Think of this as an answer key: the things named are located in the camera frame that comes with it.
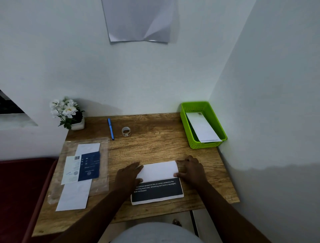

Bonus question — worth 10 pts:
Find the person's left hand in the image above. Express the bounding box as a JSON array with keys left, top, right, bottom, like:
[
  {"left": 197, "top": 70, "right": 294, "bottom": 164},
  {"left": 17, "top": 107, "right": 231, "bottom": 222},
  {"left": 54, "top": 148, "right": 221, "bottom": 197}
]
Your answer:
[{"left": 114, "top": 161, "right": 144, "bottom": 196}]

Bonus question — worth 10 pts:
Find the black table leg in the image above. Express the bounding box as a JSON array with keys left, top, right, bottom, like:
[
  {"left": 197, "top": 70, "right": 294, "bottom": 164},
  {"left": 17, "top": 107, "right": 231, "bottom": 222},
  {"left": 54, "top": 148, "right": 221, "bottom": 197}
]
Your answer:
[{"left": 190, "top": 210, "right": 199, "bottom": 237}]

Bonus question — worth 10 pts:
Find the blue pen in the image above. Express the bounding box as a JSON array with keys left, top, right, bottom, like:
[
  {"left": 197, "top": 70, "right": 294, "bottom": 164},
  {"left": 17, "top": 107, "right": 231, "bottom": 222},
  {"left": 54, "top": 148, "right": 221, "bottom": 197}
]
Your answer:
[{"left": 108, "top": 118, "right": 115, "bottom": 141}]

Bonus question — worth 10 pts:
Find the dark window with grille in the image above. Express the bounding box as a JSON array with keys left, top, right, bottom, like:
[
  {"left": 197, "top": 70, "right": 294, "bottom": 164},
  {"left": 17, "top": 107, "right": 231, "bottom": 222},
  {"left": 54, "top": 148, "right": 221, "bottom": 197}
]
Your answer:
[{"left": 0, "top": 89, "right": 25, "bottom": 115}]

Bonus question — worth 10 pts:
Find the potted white flower plant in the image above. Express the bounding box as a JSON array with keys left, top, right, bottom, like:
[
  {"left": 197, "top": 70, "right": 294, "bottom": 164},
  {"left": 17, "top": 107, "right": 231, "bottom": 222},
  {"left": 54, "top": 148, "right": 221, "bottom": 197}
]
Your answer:
[{"left": 49, "top": 97, "right": 85, "bottom": 131}]

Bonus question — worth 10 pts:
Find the green plastic tray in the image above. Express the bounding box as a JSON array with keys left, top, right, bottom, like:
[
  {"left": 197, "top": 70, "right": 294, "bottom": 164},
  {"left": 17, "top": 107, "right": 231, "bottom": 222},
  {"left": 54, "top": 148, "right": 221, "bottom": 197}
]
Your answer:
[{"left": 180, "top": 101, "right": 228, "bottom": 150}]

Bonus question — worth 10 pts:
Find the person's right forearm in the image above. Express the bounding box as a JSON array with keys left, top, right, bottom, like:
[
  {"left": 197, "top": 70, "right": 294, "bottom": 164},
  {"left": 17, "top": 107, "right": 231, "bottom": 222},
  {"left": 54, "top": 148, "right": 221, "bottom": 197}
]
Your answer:
[{"left": 197, "top": 183, "right": 272, "bottom": 243}]

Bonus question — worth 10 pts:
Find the person's left forearm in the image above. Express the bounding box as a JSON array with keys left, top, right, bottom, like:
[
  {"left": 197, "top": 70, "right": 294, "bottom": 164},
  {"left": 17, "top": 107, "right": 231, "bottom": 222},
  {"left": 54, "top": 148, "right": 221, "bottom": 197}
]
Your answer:
[{"left": 51, "top": 188, "right": 130, "bottom": 243}]

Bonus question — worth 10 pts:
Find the dark red mattress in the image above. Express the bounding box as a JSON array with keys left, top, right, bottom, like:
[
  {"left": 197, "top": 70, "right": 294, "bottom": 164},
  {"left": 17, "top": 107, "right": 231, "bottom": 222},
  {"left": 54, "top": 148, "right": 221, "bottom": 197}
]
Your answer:
[{"left": 0, "top": 158, "right": 58, "bottom": 243}]

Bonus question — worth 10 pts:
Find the printed paper sheet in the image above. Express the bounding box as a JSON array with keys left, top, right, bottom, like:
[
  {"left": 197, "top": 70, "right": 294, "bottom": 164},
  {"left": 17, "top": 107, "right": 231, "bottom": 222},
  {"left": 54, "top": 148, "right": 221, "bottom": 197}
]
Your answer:
[{"left": 131, "top": 161, "right": 185, "bottom": 206}]

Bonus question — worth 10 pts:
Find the clear plastic bag with card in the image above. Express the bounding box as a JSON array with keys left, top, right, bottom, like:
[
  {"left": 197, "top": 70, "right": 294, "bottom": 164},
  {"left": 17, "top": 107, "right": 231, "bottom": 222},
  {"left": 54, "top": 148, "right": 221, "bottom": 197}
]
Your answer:
[{"left": 47, "top": 137, "right": 110, "bottom": 205}]

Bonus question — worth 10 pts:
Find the stack of white envelopes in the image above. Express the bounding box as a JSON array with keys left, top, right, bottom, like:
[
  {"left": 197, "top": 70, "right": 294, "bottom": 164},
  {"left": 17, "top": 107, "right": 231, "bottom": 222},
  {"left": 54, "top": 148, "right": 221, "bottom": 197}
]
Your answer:
[{"left": 55, "top": 143, "right": 101, "bottom": 212}]

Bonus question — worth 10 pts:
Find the white paper sheet on wall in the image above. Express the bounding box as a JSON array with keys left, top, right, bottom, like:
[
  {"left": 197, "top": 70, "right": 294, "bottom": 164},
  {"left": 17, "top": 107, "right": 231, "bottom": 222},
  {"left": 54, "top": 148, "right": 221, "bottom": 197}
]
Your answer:
[{"left": 101, "top": 0, "right": 179, "bottom": 43}]

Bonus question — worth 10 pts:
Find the person's grey shirt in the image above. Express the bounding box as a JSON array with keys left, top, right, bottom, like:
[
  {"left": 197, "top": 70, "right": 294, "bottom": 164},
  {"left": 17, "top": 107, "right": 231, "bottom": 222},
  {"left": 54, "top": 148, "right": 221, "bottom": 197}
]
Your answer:
[{"left": 111, "top": 222, "right": 205, "bottom": 243}]

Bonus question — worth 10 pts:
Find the person's right hand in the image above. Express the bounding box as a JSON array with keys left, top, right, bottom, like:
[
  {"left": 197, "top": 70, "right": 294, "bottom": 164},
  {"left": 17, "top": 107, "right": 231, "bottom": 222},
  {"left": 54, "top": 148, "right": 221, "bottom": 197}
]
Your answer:
[{"left": 174, "top": 155, "right": 208, "bottom": 189}]

